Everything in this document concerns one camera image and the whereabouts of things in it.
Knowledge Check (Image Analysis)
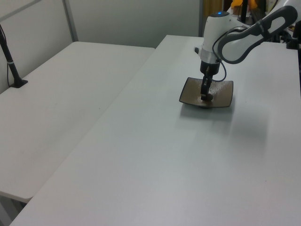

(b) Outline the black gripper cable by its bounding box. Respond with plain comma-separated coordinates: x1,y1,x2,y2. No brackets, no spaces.
211,26,249,82

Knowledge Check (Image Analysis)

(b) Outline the thin black stand cable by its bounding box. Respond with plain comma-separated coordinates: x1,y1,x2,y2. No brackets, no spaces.
0,24,12,87

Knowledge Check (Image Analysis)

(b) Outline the black camera stand pole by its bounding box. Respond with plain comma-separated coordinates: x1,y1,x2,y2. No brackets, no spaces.
0,23,29,89

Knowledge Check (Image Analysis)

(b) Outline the thin black upright pole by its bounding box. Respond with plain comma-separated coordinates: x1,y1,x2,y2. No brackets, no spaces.
240,0,248,24

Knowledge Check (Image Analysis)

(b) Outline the grey partition frame post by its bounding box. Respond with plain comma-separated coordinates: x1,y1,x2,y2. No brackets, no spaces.
62,0,79,43

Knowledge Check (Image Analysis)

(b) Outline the yellow brown panel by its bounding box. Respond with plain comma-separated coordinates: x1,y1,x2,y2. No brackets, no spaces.
203,0,223,17

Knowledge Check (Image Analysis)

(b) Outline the square brown ceramic plate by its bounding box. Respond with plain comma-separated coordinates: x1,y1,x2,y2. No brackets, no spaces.
179,77,234,109

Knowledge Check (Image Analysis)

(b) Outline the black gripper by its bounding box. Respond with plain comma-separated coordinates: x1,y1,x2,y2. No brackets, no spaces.
199,60,221,101

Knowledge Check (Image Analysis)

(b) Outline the white side table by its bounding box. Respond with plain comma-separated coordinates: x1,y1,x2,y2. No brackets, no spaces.
0,41,156,203

